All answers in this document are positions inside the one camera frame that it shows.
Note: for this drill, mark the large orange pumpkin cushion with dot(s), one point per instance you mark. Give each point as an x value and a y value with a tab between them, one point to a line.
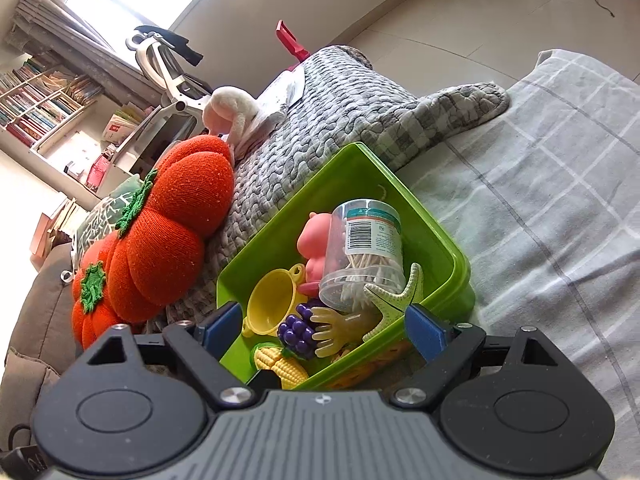
159	247

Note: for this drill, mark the grey checked quilted blanket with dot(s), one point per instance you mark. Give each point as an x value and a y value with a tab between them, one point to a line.
345	100

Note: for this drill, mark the papers on bed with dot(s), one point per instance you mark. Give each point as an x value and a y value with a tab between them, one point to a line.
283	93

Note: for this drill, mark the brown sofa cushion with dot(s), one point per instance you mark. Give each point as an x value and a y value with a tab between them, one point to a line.
42	347

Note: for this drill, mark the green starfish toy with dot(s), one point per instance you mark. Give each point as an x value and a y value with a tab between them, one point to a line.
393	306

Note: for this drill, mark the white office chair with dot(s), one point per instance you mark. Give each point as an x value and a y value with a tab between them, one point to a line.
178	117

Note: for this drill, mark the tan rubber hand toy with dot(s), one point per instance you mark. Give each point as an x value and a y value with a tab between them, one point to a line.
336	330

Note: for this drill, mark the pink pig toy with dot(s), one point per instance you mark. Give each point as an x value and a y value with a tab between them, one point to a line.
311	245

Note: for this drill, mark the white plush rabbit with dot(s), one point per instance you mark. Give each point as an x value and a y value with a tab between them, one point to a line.
230	111

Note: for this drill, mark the yellow toy corn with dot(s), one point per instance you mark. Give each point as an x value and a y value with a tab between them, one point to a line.
270	356

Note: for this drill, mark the red plastic stool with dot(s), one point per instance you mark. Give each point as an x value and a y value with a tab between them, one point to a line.
291	44

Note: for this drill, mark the wooden bookshelf with books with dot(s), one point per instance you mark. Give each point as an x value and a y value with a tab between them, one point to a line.
42	96

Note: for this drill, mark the yellow toy pot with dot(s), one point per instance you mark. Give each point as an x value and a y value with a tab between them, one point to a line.
272	300

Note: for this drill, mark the purple toy grapes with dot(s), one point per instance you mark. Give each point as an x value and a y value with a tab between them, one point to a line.
297	331

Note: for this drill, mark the green patterned pillow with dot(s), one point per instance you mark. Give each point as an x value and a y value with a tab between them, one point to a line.
103	218

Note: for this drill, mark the green plastic storage box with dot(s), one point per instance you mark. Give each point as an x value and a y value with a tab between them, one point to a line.
354	172

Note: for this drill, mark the small orange pumpkin cushion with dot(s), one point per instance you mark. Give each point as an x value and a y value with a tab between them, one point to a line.
92	313

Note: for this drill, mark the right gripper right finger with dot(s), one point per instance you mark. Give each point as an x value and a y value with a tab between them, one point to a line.
449	352

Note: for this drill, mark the grey curtain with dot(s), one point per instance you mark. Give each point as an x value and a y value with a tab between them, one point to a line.
49	26

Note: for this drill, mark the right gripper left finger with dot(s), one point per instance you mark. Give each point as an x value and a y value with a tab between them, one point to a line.
216	385

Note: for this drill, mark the clear cotton swab jar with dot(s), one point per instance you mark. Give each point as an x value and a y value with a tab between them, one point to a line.
364	248

